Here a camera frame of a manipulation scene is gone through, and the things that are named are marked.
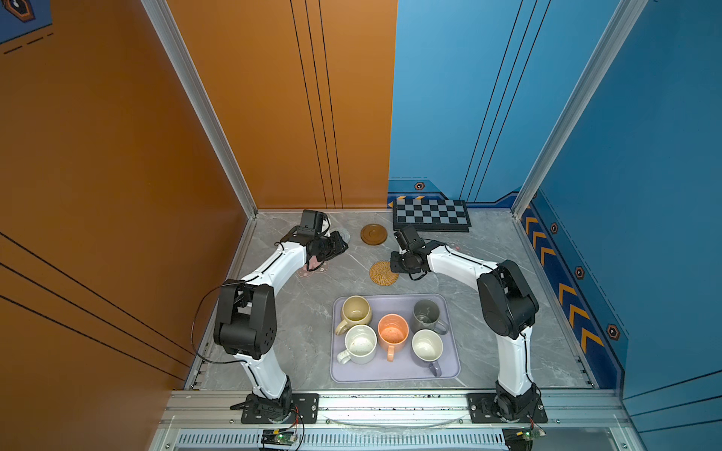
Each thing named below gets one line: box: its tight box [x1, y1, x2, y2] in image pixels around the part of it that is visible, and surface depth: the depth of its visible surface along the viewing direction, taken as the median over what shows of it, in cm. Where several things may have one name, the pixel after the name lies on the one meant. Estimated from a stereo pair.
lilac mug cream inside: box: [410, 328, 444, 378], surface depth 80 cm
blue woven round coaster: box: [335, 228, 351, 244], surface depth 114 cm
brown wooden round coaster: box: [360, 223, 389, 246], surface depth 114 cm
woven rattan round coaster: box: [369, 261, 400, 287], surface depth 101 cm
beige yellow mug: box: [334, 295, 373, 336], surface depth 84 cm
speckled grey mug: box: [411, 298, 448, 335], surface depth 82 cm
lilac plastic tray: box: [329, 293, 461, 384], surface depth 82 cm
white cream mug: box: [336, 324, 378, 365], surface depth 80 cm
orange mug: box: [377, 312, 409, 362], surface depth 82 cm
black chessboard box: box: [392, 199, 472, 233], surface depth 118 cm
